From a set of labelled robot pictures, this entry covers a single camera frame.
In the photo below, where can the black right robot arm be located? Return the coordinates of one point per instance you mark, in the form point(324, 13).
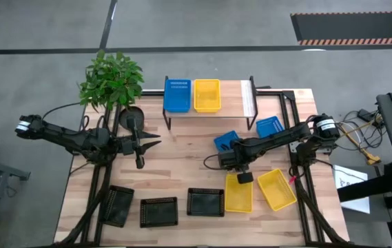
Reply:
point(278, 136)

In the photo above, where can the green leafy potted plant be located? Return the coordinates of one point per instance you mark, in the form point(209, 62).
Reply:
point(111, 79)

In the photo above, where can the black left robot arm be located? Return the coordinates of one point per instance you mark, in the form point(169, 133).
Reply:
point(78, 137)

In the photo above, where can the black stand beam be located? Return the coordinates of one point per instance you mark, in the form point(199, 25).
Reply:
point(364, 187)

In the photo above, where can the wooden shelf with black frame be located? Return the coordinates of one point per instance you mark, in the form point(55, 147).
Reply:
point(237, 100)

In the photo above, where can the black hazard striped floor mat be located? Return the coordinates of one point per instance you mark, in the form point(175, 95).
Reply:
point(354, 25)

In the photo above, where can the black power adapter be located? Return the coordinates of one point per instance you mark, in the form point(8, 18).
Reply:
point(364, 114)

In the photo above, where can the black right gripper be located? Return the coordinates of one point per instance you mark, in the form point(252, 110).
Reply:
point(231, 161)

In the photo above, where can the small red tag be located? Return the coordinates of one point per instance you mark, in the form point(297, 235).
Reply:
point(292, 179)

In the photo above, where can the black plastic basket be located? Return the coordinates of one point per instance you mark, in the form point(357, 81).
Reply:
point(118, 206)
point(205, 203)
point(158, 213)

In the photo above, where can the white paper sheet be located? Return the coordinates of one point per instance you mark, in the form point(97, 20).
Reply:
point(349, 174)

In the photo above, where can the black plant pot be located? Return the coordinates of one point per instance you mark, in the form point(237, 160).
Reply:
point(125, 118)

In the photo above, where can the black aluminium rig frame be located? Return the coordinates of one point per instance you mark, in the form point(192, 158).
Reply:
point(288, 94)

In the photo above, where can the yellow plastic basket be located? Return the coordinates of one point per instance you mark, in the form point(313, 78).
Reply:
point(207, 98)
point(238, 198)
point(276, 189)

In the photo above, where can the blue plastic basket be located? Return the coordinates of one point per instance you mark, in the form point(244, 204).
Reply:
point(177, 100)
point(221, 139)
point(268, 125)

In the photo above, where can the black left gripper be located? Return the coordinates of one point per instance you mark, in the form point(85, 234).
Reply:
point(137, 148)

